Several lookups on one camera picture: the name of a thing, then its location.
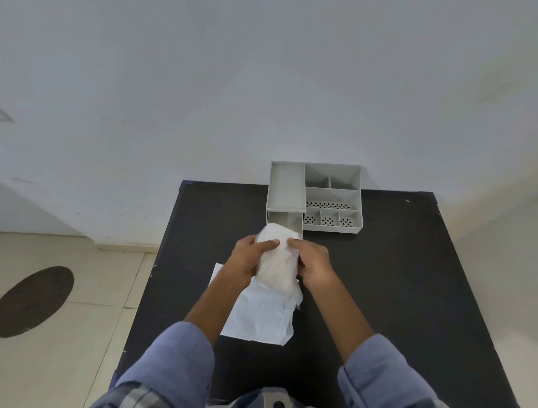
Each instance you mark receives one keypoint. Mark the person's left thumb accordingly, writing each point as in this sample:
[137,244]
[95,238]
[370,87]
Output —
[269,244]

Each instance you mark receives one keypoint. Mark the grey plastic desk organizer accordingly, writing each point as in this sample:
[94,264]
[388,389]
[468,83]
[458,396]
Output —
[332,197]

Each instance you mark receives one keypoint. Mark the person's right forearm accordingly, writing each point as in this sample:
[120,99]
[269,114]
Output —
[357,336]

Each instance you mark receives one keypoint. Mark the person's left forearm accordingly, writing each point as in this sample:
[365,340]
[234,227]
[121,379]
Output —
[197,328]

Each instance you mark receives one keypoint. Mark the person's plaid shirt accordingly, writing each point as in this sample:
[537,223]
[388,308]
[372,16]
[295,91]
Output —
[260,399]

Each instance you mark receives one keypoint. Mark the person's right thumb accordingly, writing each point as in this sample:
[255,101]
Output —
[295,243]

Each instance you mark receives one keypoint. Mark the person's left hand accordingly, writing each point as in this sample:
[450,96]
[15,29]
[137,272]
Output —
[243,260]

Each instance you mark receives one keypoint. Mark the person's right hand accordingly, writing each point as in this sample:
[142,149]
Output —
[316,267]

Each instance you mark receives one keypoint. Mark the dark round floor cover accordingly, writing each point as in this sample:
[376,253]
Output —
[33,300]

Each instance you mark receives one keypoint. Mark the flat white paper sheet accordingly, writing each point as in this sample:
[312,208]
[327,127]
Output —
[260,319]

